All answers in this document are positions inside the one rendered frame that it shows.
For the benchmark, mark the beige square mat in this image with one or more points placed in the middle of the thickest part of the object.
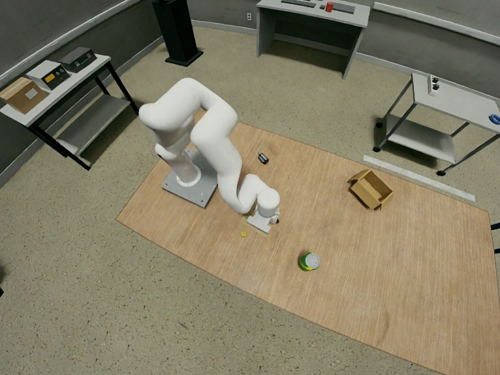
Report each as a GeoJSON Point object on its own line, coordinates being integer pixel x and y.
{"type": "Point", "coordinates": [251, 213]}

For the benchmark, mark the green drink can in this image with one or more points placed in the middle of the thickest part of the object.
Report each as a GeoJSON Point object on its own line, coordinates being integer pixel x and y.
{"type": "Point", "coordinates": [309, 261]}

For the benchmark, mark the brown cardboard box with flaps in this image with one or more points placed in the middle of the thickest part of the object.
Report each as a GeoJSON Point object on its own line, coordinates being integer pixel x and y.
{"type": "Point", "coordinates": [376, 185]}

